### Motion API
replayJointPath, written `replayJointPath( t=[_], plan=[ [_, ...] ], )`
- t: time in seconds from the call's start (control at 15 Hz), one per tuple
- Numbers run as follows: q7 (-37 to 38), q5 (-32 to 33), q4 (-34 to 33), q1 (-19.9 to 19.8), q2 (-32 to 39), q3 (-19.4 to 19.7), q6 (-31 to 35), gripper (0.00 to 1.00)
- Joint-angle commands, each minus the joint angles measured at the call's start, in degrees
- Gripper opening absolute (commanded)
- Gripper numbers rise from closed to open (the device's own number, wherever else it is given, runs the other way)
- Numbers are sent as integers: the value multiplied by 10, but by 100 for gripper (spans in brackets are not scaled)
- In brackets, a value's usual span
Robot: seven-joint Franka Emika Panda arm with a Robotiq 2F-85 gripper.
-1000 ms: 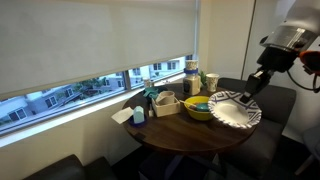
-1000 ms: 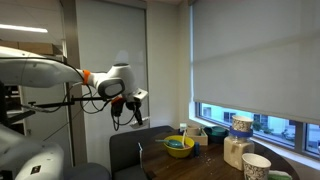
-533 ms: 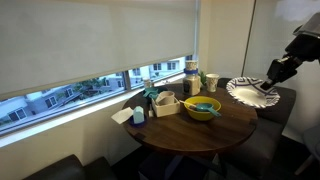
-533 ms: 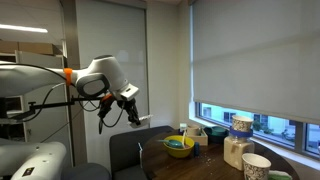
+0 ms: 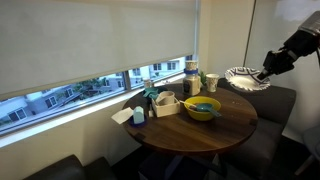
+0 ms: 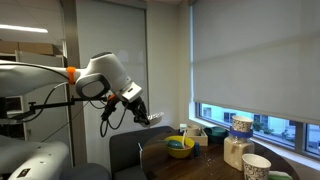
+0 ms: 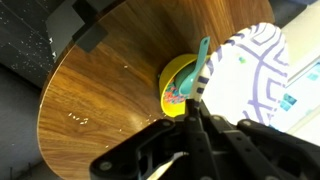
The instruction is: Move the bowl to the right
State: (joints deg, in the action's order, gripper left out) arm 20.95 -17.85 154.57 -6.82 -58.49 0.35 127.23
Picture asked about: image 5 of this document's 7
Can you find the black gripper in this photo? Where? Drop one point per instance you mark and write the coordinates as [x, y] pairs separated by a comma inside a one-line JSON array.
[[277, 62]]

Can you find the blue patterned paper bowl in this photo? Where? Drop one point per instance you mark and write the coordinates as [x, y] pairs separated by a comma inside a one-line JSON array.
[[246, 79]]

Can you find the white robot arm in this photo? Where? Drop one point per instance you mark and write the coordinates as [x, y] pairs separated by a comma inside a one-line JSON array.
[[303, 42]]

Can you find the yellow bowl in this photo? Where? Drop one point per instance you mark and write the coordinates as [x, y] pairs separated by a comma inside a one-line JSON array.
[[198, 115]]

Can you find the patterned paper cup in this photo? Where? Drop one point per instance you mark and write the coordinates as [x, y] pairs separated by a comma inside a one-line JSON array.
[[212, 81]]

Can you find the small green plant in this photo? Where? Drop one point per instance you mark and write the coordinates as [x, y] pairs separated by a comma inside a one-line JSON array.
[[202, 76]]

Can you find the teal measuring scoop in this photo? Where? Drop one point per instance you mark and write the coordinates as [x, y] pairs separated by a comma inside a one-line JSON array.
[[207, 107]]

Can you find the glass jar with blue band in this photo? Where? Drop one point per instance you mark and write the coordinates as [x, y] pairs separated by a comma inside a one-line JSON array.
[[191, 81]]

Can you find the wooden spoon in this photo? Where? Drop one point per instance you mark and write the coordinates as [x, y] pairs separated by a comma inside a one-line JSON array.
[[189, 104]]

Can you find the dark grey armchair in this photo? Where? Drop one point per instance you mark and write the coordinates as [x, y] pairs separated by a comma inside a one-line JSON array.
[[273, 106]]

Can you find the beige mug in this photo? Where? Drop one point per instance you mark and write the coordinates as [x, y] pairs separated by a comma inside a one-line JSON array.
[[165, 98]]

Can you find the cream square box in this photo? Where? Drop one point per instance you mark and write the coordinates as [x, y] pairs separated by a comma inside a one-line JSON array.
[[166, 110]]

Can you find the round wooden table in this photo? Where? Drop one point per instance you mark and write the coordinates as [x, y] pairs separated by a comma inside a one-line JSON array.
[[182, 136]]

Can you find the teal cup on table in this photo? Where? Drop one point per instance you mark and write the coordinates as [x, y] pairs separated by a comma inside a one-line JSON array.
[[151, 92]]

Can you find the small glass shaker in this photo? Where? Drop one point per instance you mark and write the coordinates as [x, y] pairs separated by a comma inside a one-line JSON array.
[[147, 82]]

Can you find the light blue house-shaped box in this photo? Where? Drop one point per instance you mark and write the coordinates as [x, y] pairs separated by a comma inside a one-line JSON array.
[[138, 114]]

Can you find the dark blue coaster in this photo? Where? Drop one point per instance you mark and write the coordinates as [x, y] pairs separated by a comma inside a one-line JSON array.
[[137, 123]]

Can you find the black leather chair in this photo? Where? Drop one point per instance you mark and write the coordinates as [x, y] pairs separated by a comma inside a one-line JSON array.
[[70, 168]]

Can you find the white roller blind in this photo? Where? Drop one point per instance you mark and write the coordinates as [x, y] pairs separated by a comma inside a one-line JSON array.
[[48, 43]]

